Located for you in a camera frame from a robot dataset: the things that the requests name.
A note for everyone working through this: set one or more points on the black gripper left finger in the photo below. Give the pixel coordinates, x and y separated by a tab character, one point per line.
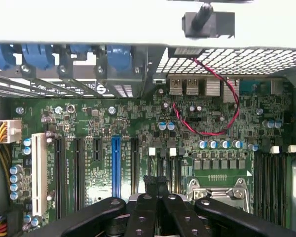
140	217

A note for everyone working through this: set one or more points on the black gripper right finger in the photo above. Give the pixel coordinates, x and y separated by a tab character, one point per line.
182	219

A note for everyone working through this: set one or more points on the grey gripper side block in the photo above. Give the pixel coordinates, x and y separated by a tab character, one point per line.
132	197

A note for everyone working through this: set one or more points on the metal CPU socket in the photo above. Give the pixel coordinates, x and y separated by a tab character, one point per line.
219	195

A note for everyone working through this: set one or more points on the long black expansion slot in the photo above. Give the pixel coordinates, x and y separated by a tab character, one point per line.
60	177
79	172
135	168

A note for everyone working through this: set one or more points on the blue expansion slot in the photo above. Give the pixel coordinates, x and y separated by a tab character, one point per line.
116	168

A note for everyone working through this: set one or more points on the short black expansion slot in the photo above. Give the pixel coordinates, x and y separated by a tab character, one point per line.
97	149

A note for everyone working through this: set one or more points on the green motherboard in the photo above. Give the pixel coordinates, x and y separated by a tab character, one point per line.
138	118

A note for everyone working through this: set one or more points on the white PCI slot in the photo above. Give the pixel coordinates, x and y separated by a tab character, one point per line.
39	172

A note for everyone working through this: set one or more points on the silver USB port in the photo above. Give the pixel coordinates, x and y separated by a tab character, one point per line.
175	86
193	86

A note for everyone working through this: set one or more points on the silver port housing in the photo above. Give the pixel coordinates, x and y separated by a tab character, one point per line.
213	87
230	91

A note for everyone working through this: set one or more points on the white power connector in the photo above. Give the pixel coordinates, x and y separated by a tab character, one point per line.
11	129

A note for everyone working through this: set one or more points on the blue card retention clip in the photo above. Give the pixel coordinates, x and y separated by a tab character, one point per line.
118	59
37	56
0	56
76	50

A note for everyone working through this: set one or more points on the open black PC case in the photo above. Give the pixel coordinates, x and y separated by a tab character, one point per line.
212	61

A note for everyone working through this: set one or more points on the black intrusion switch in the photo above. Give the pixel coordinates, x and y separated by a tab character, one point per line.
185	51

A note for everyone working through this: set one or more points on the black case lock bracket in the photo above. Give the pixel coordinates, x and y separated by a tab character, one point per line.
207	24

